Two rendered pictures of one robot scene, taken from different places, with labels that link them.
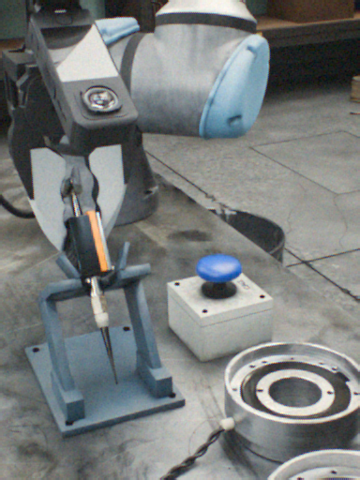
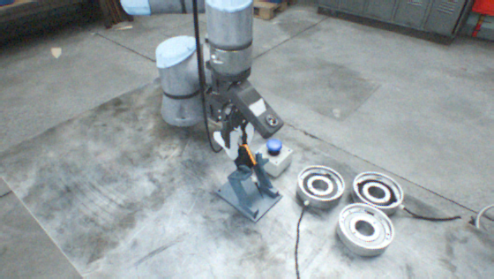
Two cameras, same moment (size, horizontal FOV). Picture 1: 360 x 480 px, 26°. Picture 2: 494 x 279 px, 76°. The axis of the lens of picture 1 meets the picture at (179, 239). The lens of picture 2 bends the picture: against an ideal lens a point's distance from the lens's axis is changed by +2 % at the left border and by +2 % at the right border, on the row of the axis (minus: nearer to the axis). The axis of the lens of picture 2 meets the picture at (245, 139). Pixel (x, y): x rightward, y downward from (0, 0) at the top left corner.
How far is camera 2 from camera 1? 0.37 m
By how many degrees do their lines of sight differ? 27
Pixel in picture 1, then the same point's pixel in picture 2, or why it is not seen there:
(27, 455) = (249, 234)
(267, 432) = (323, 203)
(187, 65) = not seen: hidden behind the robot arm
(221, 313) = (281, 161)
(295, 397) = (315, 184)
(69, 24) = (244, 88)
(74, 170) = (181, 104)
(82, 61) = (258, 104)
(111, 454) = (274, 223)
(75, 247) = (244, 160)
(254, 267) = not seen: hidden behind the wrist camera
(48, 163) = (235, 135)
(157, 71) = not seen: hidden behind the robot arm
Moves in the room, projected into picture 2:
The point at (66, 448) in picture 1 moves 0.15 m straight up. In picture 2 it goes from (259, 227) to (261, 179)
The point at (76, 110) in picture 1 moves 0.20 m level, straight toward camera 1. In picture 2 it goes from (267, 127) to (356, 205)
